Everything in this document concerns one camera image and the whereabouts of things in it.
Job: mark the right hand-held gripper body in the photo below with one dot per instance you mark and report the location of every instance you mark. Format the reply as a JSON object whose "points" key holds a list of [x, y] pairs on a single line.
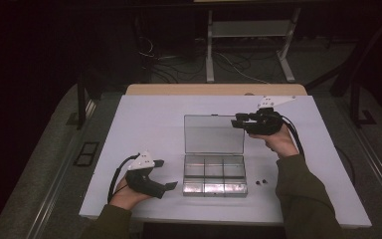
{"points": [[265, 122]]}

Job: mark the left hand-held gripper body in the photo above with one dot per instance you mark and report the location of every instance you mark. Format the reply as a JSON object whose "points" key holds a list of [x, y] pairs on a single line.
{"points": [[142, 181]]}

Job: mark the clear plastic compartment box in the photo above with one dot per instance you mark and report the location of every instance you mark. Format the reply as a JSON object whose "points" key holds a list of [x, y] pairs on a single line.
{"points": [[214, 172]]}

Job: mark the person's left hand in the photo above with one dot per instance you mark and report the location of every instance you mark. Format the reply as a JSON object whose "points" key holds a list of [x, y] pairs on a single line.
{"points": [[126, 197]]}

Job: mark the person's right hand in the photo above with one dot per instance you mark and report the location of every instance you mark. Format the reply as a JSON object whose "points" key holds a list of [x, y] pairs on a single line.
{"points": [[283, 144]]}

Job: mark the white board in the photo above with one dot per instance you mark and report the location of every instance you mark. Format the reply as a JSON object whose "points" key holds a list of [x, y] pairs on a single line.
{"points": [[152, 132]]}

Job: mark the wooden table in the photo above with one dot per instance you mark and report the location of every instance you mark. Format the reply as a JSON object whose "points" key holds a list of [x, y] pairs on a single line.
{"points": [[212, 89]]}

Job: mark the black floor socket box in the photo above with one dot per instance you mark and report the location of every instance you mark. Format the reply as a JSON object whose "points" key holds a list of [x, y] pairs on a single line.
{"points": [[86, 153]]}

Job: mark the black metal stand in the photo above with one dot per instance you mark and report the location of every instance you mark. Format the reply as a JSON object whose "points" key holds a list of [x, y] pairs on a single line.
{"points": [[81, 99], [356, 99]]}

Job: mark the grey metal stand frame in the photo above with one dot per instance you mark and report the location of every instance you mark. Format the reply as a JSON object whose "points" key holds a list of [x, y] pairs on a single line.
{"points": [[250, 29]]}

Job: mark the metal floor rail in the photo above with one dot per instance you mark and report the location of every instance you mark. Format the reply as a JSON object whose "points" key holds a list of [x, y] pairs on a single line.
{"points": [[51, 195], [378, 166]]}

